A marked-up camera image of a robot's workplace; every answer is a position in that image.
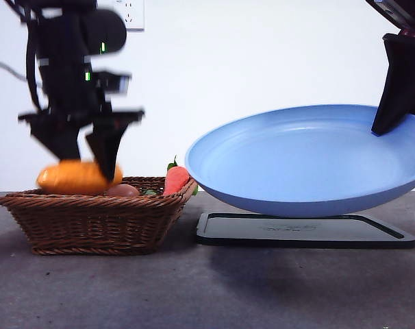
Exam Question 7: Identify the orange corn cob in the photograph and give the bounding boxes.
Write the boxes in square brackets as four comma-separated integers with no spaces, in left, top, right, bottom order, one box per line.
[36,160,124,195]

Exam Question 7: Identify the blue round plate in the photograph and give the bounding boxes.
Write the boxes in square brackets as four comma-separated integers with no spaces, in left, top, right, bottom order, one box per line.
[184,103,415,219]

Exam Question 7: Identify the brown wicker basket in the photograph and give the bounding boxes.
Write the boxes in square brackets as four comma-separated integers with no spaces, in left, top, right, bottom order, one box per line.
[0,175,199,256]

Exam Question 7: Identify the brown egg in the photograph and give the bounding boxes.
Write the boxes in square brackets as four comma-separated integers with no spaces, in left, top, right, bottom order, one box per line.
[104,184,141,198]

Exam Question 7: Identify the orange carrot with green leaves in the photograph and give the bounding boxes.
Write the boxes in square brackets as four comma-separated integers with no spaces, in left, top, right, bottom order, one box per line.
[163,155,199,197]

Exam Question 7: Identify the black rectangular tray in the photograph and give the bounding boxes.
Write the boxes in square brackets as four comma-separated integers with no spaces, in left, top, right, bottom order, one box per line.
[194,212,415,250]

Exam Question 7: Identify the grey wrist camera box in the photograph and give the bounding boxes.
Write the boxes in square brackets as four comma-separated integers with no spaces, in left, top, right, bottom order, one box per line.
[365,0,415,34]
[90,70,133,95]

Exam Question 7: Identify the grey cable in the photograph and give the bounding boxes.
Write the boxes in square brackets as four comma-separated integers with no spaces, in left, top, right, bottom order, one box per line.
[0,57,27,82]

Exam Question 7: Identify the white wall socket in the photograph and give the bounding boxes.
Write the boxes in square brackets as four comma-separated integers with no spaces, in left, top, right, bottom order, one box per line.
[115,0,145,32]

